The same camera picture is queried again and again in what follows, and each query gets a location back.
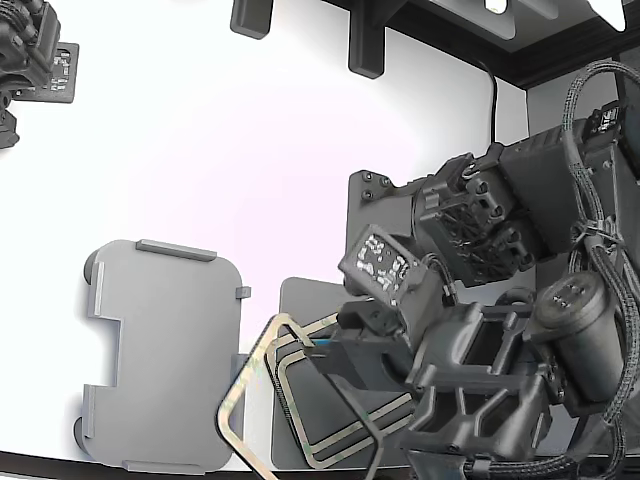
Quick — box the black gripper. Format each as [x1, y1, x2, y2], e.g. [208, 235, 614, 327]
[298, 298, 567, 462]

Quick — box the metal wire frame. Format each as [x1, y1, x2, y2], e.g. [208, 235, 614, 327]
[215, 313, 386, 480]

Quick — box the grey holder with black legs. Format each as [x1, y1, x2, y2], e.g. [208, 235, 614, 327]
[74, 238, 253, 476]

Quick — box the dark circuit board plate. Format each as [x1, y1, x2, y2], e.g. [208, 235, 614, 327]
[45, 42, 81, 105]

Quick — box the grey flat base plate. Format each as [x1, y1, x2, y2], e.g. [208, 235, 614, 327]
[270, 277, 417, 471]

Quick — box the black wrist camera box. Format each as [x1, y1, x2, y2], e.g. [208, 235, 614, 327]
[338, 224, 432, 307]

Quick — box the tan-faced rectangular frame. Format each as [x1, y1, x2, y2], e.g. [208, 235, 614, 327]
[272, 319, 419, 452]
[272, 327, 401, 470]

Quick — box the grey braided cable bundle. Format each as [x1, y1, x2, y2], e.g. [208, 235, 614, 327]
[561, 58, 640, 480]

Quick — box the thin black cable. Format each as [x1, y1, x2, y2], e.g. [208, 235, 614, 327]
[473, 58, 503, 151]

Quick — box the long dark grey post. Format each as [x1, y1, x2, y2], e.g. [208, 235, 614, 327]
[347, 0, 387, 80]

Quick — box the short dark grey post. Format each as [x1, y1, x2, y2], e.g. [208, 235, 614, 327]
[229, 0, 274, 40]

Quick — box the black overhead frame structure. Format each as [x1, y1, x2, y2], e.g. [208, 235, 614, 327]
[324, 0, 640, 92]

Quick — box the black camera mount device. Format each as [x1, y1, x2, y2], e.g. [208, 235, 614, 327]
[0, 0, 62, 150]

